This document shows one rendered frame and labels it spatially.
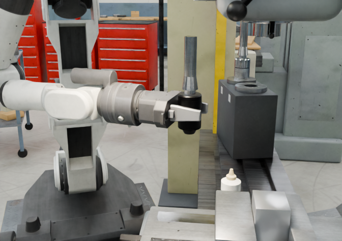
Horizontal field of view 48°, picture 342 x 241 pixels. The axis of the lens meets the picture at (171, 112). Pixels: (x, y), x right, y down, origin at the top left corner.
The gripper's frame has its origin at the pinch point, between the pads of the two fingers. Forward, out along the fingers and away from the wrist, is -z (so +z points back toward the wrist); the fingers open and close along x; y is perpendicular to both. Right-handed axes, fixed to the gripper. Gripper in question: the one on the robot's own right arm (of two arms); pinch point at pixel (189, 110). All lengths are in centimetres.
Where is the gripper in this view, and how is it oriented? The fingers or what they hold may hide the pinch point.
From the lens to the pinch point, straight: 77.7
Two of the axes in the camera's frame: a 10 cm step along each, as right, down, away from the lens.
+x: 3.3, -2.7, 9.0
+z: -9.4, -1.0, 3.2
